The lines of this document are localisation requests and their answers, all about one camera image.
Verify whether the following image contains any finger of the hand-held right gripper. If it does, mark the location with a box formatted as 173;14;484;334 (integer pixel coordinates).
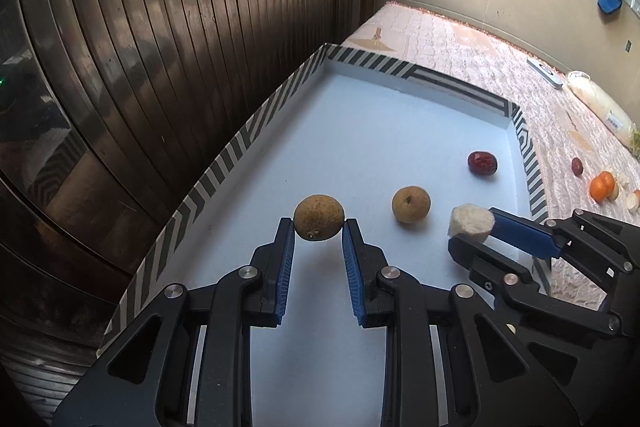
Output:
489;207;640;279
448;235;640;408

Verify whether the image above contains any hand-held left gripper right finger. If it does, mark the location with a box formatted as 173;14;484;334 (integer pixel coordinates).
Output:
341;218;581;427

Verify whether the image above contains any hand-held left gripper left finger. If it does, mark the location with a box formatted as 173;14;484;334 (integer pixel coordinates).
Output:
52;217;296;427

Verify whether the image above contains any round brown longan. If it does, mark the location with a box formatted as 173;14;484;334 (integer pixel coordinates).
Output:
293;194;345;241
391;186;432;224

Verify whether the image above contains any striped rim white tray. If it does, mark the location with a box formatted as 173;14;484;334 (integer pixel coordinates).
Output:
97;43;553;427

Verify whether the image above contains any white radish in plastic wrap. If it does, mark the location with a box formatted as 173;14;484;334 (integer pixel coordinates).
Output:
566;69;640;152

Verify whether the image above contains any flat white electronic device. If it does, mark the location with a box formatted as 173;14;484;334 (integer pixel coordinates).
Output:
526;58;564;88

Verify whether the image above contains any pink quilted bed cover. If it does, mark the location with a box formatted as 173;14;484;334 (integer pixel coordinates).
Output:
340;2;640;310

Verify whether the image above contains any wooden slatted cabinet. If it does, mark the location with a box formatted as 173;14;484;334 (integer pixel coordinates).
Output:
0;0;346;408

